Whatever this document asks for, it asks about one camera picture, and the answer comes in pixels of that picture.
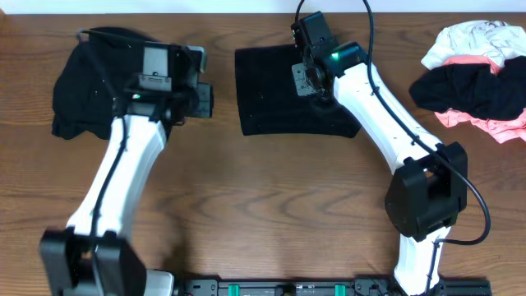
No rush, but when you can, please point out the black velvet garment with buttons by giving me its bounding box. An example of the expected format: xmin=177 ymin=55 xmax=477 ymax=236
xmin=235 ymin=44 xmax=361 ymax=138

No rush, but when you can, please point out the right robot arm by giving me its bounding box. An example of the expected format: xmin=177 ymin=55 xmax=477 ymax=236
xmin=293 ymin=39 xmax=468 ymax=295

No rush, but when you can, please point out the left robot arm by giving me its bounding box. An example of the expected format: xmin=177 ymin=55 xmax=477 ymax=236
xmin=39 ymin=42 xmax=213 ymax=295

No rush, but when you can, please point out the folded black polo shirt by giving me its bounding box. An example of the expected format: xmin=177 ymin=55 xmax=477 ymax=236
xmin=52 ymin=26 xmax=152 ymax=140

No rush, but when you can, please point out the dark navy crumpled garment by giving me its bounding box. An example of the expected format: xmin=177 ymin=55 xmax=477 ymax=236
xmin=409 ymin=56 xmax=525 ymax=121

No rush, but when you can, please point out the pink and white garment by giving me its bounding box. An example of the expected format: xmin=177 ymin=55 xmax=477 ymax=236
xmin=421 ymin=20 xmax=525 ymax=144

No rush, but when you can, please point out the right black cable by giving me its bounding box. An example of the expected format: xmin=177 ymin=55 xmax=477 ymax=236
xmin=293 ymin=0 xmax=492 ymax=295

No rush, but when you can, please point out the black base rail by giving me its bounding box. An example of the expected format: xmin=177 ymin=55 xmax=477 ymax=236
xmin=173 ymin=277 xmax=492 ymax=296

